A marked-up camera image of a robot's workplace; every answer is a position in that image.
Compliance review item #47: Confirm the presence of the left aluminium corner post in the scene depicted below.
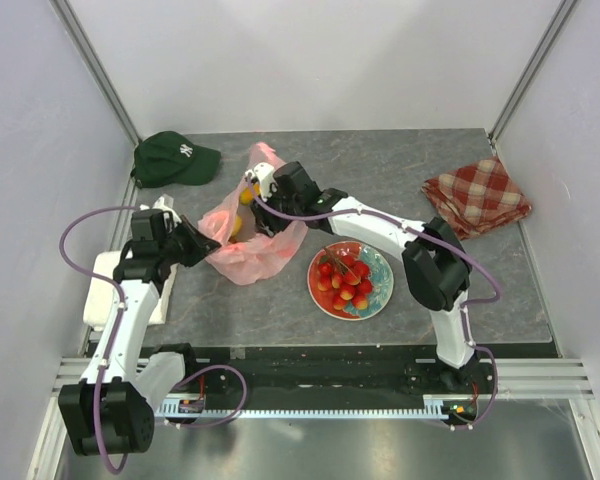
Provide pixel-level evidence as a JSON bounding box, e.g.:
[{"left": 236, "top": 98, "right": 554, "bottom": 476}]
[{"left": 49, "top": 0, "right": 140, "bottom": 144}]

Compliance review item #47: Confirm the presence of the right aluminium corner post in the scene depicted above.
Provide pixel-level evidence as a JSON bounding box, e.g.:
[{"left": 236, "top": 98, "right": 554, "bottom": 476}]
[{"left": 487, "top": 0, "right": 580, "bottom": 151}]

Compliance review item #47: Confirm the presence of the yellow fake mango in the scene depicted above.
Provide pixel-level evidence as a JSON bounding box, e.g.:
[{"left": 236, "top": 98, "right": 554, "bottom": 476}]
[{"left": 239, "top": 184, "right": 259, "bottom": 206}]

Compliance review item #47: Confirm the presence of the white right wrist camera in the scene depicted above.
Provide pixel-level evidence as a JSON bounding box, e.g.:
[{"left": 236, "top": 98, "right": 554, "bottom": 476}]
[{"left": 245, "top": 162, "right": 276, "bottom": 202}]

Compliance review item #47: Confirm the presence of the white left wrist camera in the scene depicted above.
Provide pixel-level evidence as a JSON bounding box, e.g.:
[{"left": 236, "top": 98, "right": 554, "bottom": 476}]
[{"left": 139, "top": 195, "right": 181, "bottom": 224}]

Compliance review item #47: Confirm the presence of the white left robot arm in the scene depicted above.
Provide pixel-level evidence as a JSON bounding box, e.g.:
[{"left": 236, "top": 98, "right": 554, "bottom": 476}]
[{"left": 58, "top": 206, "right": 220, "bottom": 456}]

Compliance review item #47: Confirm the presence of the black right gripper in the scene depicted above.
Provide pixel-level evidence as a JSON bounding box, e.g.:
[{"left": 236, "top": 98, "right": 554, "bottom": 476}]
[{"left": 248, "top": 181, "right": 302, "bottom": 239}]

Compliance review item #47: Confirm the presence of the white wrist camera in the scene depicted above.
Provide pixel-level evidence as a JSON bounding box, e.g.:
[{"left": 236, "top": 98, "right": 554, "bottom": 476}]
[
  {"left": 139, "top": 195, "right": 181, "bottom": 224},
  {"left": 245, "top": 162, "right": 276, "bottom": 202}
]

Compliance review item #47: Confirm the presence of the red fake cherry bunch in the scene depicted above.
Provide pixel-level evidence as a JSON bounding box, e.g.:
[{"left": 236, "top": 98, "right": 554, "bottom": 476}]
[{"left": 309, "top": 248, "right": 374, "bottom": 318}]

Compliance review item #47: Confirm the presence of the pink plastic bag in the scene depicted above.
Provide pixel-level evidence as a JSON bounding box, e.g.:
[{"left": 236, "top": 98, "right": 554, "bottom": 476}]
[{"left": 198, "top": 141, "right": 309, "bottom": 286}]

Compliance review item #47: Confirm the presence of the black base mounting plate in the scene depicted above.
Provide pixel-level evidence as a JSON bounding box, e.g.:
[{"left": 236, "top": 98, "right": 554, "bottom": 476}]
[{"left": 142, "top": 344, "right": 499, "bottom": 401}]

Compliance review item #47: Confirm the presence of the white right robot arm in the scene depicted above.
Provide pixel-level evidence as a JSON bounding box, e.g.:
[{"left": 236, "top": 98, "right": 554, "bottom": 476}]
[{"left": 245, "top": 162, "right": 477, "bottom": 394}]

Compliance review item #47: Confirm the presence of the white folded towel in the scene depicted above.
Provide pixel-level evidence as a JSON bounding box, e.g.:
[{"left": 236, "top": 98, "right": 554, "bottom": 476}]
[{"left": 83, "top": 251, "right": 178, "bottom": 332}]

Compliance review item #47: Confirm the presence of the aluminium frame rail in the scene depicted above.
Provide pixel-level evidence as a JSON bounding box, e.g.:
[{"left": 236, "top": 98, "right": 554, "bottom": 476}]
[{"left": 49, "top": 357, "right": 596, "bottom": 401}]

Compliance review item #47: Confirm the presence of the red and teal floral plate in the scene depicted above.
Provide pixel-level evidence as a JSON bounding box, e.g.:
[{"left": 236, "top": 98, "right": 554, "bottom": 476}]
[{"left": 307, "top": 241, "right": 394, "bottom": 321}]

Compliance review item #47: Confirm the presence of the yellow fake lemon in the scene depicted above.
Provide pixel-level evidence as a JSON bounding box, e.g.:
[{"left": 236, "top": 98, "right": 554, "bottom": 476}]
[{"left": 231, "top": 215, "right": 243, "bottom": 237}]

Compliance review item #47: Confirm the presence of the dark green baseball cap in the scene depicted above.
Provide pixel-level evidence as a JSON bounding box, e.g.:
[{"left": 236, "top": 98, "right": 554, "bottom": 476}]
[{"left": 130, "top": 131, "right": 222, "bottom": 189}]

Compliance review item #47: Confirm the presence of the red plaid folded cloth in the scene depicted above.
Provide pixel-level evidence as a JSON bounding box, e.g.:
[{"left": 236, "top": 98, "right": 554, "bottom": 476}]
[{"left": 421, "top": 157, "right": 532, "bottom": 240}]

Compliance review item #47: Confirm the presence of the aluminium corner post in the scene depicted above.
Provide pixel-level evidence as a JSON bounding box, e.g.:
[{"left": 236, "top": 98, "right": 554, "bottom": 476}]
[
  {"left": 49, "top": 0, "right": 140, "bottom": 144},
  {"left": 487, "top": 0, "right": 580, "bottom": 151}
]

